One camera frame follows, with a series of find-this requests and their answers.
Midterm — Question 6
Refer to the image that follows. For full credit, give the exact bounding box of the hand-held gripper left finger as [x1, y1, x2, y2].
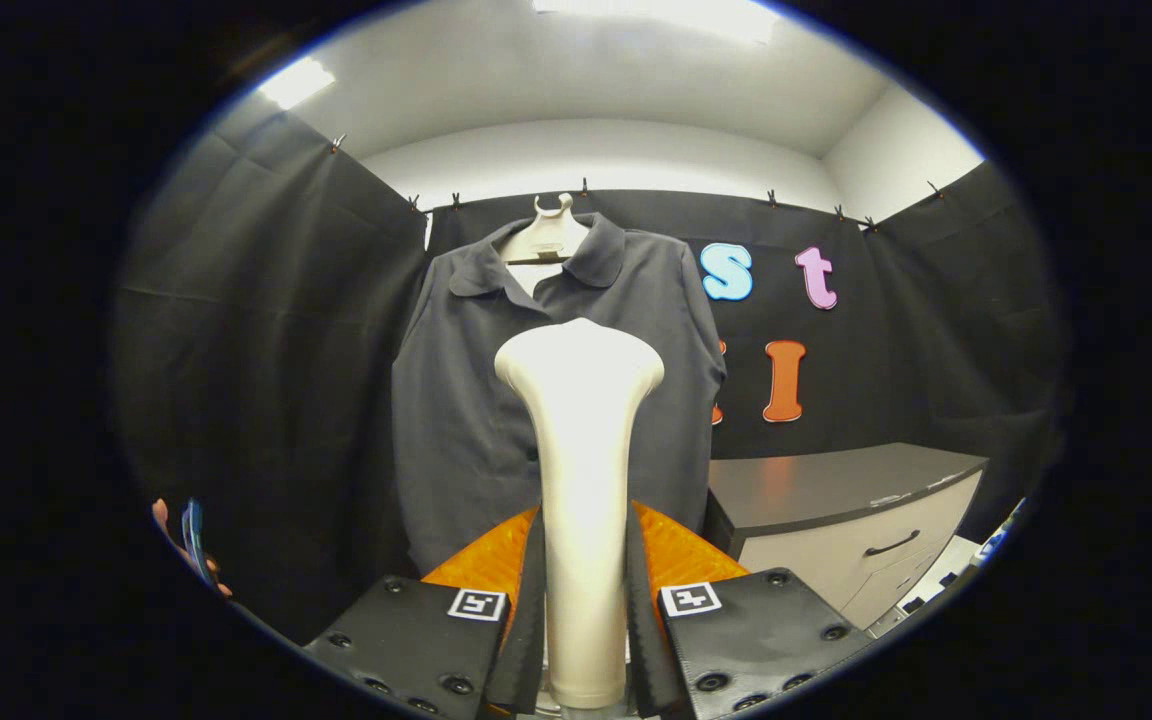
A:
[301, 503, 547, 720]

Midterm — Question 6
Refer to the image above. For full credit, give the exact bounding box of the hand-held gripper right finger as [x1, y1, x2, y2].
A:
[626, 500, 877, 720]

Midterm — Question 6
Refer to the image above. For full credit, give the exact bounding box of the cream garment steamer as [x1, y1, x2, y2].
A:
[494, 318, 666, 711]

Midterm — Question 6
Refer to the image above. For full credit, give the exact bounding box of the dark grey button shirt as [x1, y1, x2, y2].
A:
[391, 212, 729, 576]

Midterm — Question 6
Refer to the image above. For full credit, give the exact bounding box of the blue phone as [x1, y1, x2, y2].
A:
[181, 498, 217, 586]

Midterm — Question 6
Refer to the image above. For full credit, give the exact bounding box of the grey cabinet with dark top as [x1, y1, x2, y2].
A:
[704, 443, 990, 631]

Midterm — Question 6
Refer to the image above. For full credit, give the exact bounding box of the black backdrop cloth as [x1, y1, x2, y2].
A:
[111, 95, 1072, 641]

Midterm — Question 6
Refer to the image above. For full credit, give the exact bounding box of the cream plastic hanger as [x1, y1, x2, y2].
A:
[499, 193, 592, 296]

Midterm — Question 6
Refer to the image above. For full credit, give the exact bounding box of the row of black cloth clips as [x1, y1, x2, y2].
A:
[329, 135, 945, 231]

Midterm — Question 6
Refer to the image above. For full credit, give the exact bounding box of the narrow ceiling light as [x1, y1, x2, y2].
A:
[256, 57, 337, 111]

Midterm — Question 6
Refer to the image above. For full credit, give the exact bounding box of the large square ceiling light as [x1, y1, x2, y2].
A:
[533, 0, 782, 43]

